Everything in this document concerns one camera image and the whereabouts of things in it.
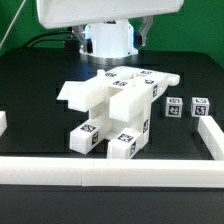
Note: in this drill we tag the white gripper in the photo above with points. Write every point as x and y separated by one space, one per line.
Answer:
65 13

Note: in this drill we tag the white chair back frame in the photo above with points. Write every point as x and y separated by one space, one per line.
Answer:
127 90

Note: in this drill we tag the white chair seat part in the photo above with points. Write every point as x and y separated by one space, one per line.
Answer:
140 122

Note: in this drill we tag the white tagged cube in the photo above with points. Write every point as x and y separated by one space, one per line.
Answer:
199 106
173 107

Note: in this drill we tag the white U-shaped fence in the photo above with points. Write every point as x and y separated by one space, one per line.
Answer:
122 172

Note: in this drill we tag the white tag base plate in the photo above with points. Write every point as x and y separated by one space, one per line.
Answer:
67 86

